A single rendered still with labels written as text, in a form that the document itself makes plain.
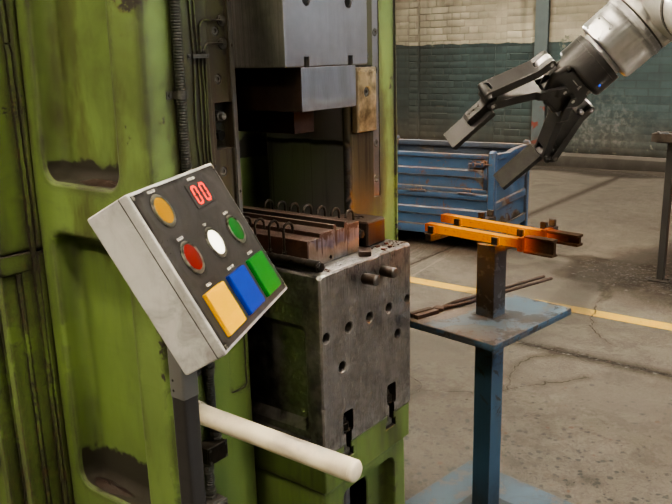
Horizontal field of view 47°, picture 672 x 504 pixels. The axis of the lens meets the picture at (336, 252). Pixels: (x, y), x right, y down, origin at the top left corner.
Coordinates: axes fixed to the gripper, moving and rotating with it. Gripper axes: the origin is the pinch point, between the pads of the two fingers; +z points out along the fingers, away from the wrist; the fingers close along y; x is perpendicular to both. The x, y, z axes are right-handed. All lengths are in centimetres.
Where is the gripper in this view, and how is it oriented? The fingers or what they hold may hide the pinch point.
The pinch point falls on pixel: (481, 158)
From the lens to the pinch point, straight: 109.6
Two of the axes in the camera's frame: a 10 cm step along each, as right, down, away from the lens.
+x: 3.2, 7.1, -6.3
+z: -7.0, 6.2, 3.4
